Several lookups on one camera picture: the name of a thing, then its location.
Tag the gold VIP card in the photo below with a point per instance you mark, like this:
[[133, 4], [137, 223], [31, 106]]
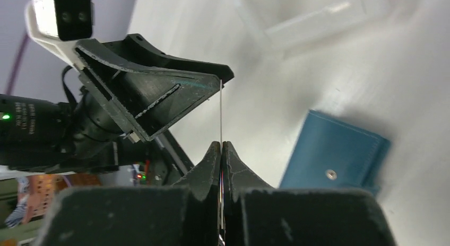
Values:
[[221, 190]]

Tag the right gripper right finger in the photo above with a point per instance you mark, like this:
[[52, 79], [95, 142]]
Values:
[[257, 214]]

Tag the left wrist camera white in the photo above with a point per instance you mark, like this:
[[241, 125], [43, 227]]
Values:
[[57, 25]]

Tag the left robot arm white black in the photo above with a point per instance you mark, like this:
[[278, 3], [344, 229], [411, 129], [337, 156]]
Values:
[[33, 130]]

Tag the blue leather card holder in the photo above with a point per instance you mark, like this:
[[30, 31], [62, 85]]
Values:
[[330, 153]]

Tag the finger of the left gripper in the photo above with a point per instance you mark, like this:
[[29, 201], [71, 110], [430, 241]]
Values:
[[134, 48]]

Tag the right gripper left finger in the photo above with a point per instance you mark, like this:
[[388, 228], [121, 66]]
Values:
[[185, 213]]

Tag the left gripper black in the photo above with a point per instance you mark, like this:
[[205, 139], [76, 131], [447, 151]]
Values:
[[130, 93]]

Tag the clear plastic tray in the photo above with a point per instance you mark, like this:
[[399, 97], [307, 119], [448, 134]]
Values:
[[285, 28]]

